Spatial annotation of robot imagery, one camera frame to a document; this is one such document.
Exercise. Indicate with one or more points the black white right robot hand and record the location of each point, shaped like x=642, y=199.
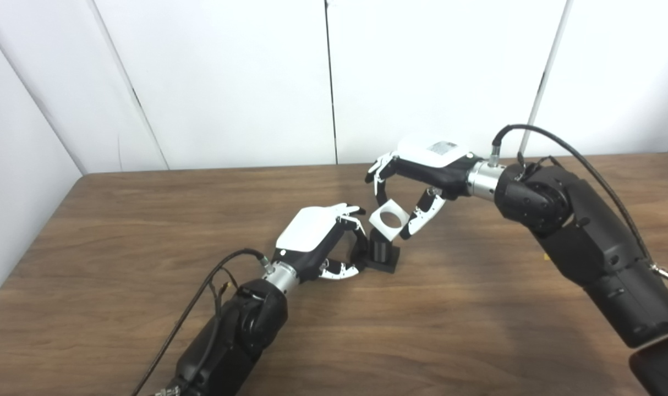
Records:
x=438, y=165

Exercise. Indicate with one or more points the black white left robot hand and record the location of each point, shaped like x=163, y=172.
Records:
x=309, y=231

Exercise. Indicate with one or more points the white square piece with hole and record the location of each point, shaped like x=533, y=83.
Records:
x=400, y=217

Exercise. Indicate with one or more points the black peg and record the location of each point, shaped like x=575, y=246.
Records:
x=382, y=256

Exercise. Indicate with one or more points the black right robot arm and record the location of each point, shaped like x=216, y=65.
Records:
x=592, y=236

